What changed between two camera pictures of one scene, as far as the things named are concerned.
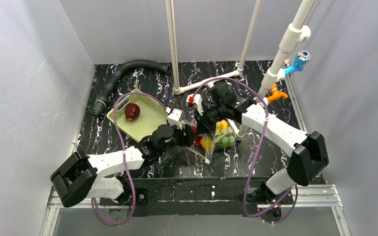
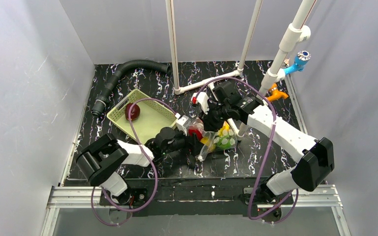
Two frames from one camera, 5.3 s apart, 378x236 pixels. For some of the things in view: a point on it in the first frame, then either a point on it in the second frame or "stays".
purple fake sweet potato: x=132 y=111 stays
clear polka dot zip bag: x=223 y=136 stays
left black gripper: x=185 y=136 -> x=191 y=143
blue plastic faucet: x=301 y=59 stays
